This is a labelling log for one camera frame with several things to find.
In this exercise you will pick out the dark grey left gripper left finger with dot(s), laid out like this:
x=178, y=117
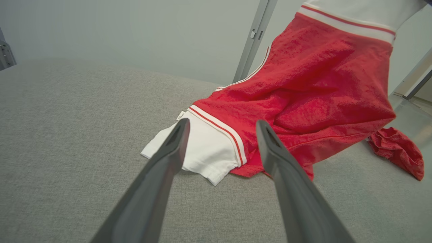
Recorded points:
x=145, y=202

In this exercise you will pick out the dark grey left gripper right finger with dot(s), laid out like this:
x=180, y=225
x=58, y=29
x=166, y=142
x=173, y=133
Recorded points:
x=303, y=209

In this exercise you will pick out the red and white basketball jersey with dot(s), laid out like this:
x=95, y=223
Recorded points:
x=320, y=84

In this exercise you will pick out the grey partition post with latch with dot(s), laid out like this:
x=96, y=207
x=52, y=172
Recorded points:
x=253, y=44

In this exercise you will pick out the grey metal frame foot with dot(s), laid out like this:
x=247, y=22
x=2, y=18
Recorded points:
x=416, y=77

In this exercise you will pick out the grey bracket at left edge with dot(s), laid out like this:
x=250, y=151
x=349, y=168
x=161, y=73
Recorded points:
x=6, y=54

